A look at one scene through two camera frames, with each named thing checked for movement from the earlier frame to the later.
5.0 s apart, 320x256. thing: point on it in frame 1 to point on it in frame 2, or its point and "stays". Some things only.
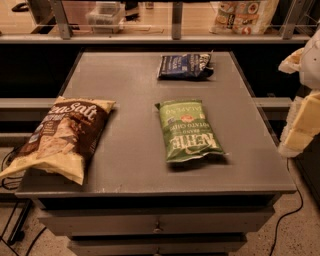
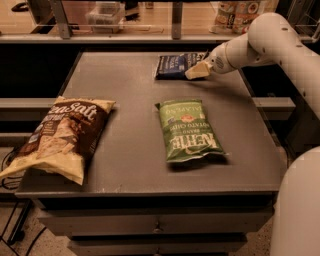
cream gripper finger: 301,126 to 202,69
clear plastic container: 107,17 stays
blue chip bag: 186,67 stays
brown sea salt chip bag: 63,139 stays
